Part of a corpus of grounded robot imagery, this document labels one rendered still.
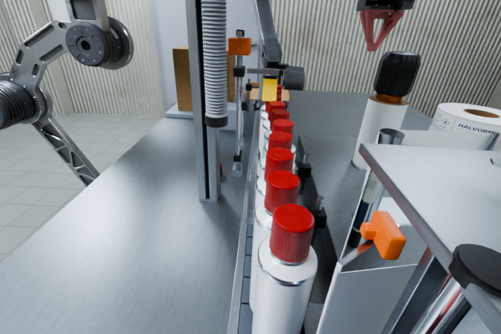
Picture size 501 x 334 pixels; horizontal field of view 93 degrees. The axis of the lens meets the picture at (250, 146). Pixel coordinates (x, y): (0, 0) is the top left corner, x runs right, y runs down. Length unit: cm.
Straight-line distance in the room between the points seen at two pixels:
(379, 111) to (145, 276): 60
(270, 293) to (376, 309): 9
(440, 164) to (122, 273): 47
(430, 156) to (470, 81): 402
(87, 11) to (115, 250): 80
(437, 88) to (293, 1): 216
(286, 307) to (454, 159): 17
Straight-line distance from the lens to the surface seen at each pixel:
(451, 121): 85
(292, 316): 26
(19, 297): 56
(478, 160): 22
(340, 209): 55
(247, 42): 49
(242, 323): 38
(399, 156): 19
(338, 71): 338
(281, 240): 20
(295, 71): 77
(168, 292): 47
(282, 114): 41
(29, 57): 135
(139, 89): 367
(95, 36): 103
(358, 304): 24
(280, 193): 23
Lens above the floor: 122
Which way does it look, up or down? 27 degrees down
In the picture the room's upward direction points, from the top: 3 degrees clockwise
